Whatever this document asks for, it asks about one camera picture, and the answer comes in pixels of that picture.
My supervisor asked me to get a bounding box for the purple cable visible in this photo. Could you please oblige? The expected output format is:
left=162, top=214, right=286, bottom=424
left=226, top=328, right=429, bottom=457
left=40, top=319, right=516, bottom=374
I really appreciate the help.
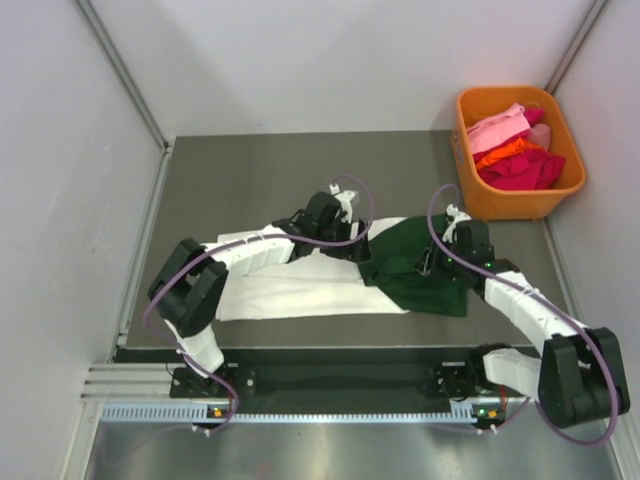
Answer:
left=142, top=173, right=378, bottom=443
left=426, top=183, right=621, bottom=446

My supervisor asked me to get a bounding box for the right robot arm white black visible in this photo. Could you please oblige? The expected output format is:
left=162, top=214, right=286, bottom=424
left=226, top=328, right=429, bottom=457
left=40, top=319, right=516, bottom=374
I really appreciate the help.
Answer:
left=421, top=213, right=631, bottom=429

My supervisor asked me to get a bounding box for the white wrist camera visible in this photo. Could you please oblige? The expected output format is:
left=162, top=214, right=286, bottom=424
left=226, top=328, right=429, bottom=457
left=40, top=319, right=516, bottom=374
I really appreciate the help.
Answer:
left=442, top=204, right=472, bottom=244
left=328, top=183, right=359, bottom=210

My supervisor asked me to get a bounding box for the red t shirt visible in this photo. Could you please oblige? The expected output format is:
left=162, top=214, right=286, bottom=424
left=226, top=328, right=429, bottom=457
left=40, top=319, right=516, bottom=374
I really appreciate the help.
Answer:
left=476, top=106, right=566, bottom=191

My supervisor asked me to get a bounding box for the pink t shirt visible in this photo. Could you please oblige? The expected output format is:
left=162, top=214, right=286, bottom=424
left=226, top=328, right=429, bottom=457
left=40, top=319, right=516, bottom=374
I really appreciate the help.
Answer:
left=467, top=103, right=530, bottom=155

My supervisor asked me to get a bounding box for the aluminium frame rail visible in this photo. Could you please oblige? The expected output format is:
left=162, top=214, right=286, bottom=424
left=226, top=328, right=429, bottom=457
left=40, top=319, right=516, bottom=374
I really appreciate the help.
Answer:
left=79, top=363, right=181, bottom=401

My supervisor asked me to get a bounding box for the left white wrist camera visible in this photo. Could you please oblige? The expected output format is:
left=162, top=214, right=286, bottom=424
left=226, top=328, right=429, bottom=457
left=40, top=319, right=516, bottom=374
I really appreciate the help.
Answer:
left=328, top=183, right=359, bottom=210

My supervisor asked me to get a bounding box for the grey slotted cable duct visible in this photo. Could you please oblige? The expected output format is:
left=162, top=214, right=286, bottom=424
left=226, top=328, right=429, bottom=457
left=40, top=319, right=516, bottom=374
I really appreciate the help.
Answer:
left=101, top=402, right=505, bottom=427

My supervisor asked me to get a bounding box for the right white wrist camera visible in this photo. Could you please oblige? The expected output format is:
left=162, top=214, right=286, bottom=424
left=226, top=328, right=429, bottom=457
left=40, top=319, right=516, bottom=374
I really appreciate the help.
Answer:
left=442, top=204, right=472, bottom=244

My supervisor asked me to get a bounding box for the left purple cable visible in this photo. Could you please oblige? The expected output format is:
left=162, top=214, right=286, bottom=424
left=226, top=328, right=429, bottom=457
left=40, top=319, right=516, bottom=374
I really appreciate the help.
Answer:
left=142, top=173, right=378, bottom=443

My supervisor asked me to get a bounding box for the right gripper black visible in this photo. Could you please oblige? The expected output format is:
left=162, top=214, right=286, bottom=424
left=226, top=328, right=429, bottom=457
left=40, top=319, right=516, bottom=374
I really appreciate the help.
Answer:
left=415, top=233, right=470, bottom=281

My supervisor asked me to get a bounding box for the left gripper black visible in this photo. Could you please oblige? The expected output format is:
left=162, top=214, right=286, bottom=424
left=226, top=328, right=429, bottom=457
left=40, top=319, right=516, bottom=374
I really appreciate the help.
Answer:
left=315, top=216, right=372, bottom=265

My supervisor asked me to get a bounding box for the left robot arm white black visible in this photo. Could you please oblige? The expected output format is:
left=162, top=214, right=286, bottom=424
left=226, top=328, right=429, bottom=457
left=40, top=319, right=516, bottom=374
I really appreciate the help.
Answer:
left=143, top=184, right=371, bottom=397

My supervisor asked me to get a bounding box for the orange t shirt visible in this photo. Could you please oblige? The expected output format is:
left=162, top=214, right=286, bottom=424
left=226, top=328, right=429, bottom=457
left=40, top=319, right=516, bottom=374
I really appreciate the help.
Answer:
left=475, top=137, right=542, bottom=171

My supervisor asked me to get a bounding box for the white and green t shirt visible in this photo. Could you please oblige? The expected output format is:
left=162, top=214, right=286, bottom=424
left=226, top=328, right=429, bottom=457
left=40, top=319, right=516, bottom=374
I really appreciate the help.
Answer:
left=215, top=217, right=468, bottom=322

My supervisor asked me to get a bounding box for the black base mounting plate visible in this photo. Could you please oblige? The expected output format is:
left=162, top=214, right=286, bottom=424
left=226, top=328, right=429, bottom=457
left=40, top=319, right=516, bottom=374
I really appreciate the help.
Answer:
left=169, top=347, right=478, bottom=414

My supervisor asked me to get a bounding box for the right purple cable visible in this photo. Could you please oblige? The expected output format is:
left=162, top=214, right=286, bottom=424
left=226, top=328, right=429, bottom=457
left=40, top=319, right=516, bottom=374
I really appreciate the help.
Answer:
left=426, top=183, right=621, bottom=446

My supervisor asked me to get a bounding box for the orange plastic laundry basket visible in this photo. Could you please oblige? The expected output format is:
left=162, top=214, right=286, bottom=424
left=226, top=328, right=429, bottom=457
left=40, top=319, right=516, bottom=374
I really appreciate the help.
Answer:
left=451, top=86, right=586, bottom=220

